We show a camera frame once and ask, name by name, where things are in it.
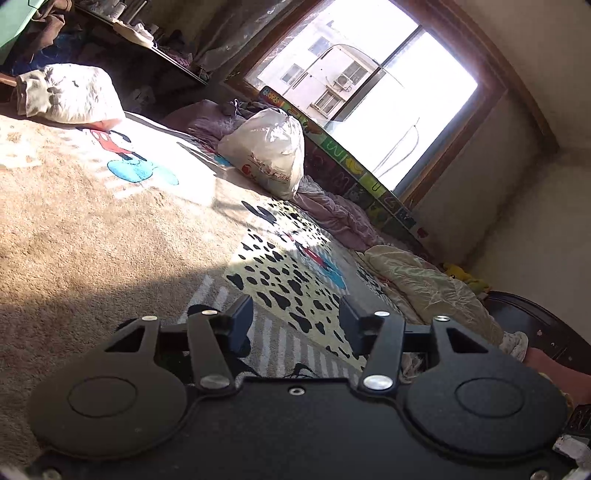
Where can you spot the pink pillow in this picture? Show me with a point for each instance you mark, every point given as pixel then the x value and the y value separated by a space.
pixel 576 384

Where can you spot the yellow green plush toy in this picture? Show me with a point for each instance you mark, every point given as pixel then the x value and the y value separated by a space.
pixel 478 286

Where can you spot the white plastic bag pillow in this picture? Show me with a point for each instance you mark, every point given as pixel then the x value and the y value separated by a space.
pixel 268 149

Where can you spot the cream satin quilt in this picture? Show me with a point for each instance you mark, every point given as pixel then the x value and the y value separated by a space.
pixel 431 292

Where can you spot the colourful alphabet foam mat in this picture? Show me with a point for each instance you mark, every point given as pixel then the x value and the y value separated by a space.
pixel 338 172

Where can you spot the Mickey Mouse plush blanket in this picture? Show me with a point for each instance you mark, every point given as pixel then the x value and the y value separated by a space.
pixel 83 251

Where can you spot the white floral cloth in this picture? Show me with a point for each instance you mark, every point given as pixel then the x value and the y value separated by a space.
pixel 515 344

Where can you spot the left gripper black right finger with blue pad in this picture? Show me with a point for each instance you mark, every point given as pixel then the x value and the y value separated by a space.
pixel 352 321

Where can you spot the white printed bundle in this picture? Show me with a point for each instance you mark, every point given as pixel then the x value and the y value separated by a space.
pixel 69 94

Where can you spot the dark cluttered shelf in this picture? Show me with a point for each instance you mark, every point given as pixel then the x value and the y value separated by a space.
pixel 147 80

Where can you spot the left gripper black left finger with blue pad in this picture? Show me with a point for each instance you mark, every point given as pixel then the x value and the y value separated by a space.
pixel 240 314

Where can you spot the window with wooden frame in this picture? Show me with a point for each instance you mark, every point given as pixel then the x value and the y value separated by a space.
pixel 404 85

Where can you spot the pink crumpled quilt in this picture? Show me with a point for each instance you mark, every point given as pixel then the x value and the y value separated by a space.
pixel 345 220

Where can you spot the dark wooden headboard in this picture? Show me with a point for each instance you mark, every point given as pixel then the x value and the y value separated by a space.
pixel 545 330

